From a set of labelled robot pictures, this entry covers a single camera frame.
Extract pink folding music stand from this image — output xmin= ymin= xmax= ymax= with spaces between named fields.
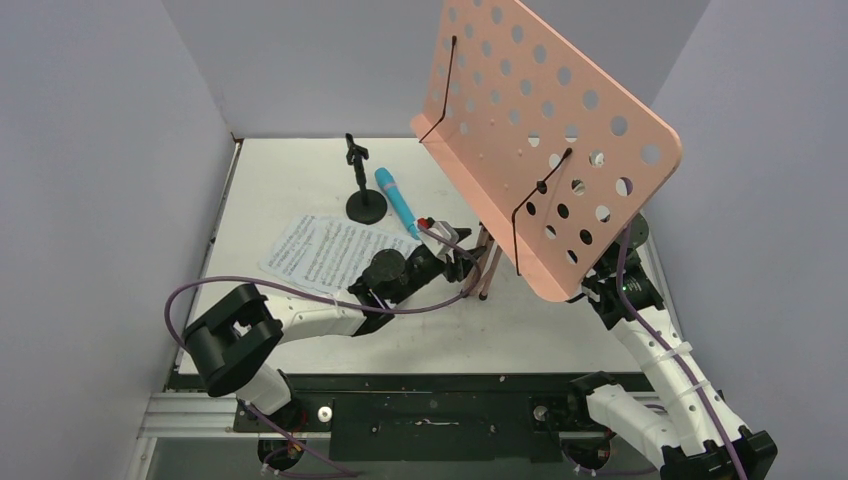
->
xmin=411 ymin=1 xmax=683 ymax=302

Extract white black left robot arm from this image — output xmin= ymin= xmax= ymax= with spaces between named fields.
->
xmin=182 ymin=245 xmax=486 ymax=431

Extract black microphone desk stand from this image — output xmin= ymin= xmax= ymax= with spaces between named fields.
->
xmin=345 ymin=133 xmax=388 ymax=225

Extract lower sheet music page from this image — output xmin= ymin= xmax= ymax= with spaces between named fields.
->
xmin=258 ymin=215 xmax=319 ymax=279

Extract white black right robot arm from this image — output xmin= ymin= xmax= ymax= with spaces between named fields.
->
xmin=565 ymin=215 xmax=778 ymax=479

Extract upper sheet music page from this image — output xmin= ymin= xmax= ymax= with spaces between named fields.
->
xmin=286 ymin=217 xmax=421 ymax=293

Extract sheet music page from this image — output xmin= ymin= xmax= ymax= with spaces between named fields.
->
xmin=258 ymin=215 xmax=319 ymax=279
xmin=286 ymin=217 xmax=421 ymax=293

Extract aluminium mounting rail frame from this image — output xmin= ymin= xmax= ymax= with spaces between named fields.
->
xmin=140 ymin=391 xmax=610 ymax=473

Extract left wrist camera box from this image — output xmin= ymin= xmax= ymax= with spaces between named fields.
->
xmin=416 ymin=217 xmax=461 ymax=260

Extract blue toy microphone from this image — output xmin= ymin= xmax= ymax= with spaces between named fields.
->
xmin=374 ymin=167 xmax=420 ymax=240

